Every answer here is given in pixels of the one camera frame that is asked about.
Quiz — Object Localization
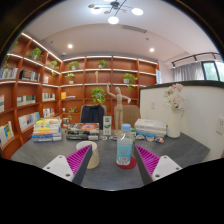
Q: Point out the green and white carton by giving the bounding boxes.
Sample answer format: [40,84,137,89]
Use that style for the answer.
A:
[102,115,113,136]

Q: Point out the window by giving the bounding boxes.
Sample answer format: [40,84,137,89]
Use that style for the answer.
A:
[202,61,224,82]

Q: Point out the branched ceiling lamp round bulbs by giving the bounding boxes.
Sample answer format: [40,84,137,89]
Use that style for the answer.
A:
[87,0,145,25]

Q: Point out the colourful book stack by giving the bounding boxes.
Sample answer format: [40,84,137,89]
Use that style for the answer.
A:
[31,116,63,143]

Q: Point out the white ceramic vase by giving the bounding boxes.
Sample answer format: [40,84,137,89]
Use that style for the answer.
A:
[166,107,184,139]

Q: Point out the cream round cup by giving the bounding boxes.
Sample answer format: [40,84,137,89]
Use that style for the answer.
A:
[75,140,101,170]

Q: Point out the white partition dark top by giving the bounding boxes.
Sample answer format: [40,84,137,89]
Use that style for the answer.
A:
[138,80,224,161]

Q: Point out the green tissue box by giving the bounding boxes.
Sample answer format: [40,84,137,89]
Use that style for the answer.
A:
[130,127,138,143]

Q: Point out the wooden artist mannequin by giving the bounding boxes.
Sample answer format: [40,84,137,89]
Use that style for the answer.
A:
[105,82,132,133]

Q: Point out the white tissue pack stack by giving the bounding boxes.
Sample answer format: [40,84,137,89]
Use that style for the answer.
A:
[134,118,168,138]

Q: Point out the wooden shelf unit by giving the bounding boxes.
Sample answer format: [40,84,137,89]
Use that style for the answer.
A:
[0,31,160,159]

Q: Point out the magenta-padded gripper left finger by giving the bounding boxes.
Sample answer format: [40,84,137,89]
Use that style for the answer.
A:
[42,144,94,186]

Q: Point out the black track light rail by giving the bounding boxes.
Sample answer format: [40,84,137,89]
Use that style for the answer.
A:
[170,51,223,69]

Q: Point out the tan chair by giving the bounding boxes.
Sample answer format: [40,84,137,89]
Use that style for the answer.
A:
[113,104,142,128]

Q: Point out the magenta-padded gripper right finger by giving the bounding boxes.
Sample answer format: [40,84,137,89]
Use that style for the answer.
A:
[133,144,183,186]

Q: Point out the chair with dark jacket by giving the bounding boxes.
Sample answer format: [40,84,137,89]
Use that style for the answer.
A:
[79,104,108,129]

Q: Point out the pale pink flower bouquet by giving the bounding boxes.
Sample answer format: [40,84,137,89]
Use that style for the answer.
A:
[163,83,186,111]

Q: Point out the dark book stack orange print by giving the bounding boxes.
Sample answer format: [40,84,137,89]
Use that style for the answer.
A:
[64,122,101,141]

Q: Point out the clear water bottle blue cap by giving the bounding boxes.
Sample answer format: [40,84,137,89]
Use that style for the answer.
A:
[115,123,135,167]

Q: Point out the grey curtain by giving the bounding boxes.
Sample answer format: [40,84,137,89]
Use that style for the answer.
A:
[173,62,205,83]

